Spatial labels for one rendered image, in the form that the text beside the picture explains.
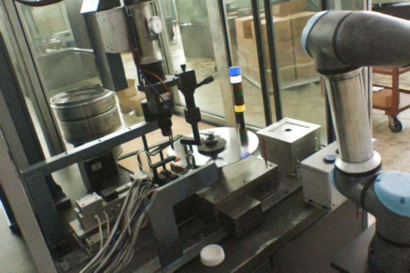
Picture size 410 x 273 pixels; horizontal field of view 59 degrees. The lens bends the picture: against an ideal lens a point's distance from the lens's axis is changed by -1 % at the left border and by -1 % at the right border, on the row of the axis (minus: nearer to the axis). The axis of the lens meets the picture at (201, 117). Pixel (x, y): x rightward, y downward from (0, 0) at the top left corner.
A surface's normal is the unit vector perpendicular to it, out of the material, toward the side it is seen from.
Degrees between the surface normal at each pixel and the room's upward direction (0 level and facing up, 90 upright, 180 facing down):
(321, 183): 90
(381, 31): 61
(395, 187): 7
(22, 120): 90
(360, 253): 0
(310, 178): 90
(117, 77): 90
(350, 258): 0
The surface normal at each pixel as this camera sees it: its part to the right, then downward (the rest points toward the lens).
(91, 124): 0.36, 0.26
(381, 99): -0.89, 0.29
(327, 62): -0.70, 0.48
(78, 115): 0.07, 0.33
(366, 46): -0.43, 0.39
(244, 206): -0.17, -0.92
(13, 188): 0.59, 0.18
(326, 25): -0.85, -0.33
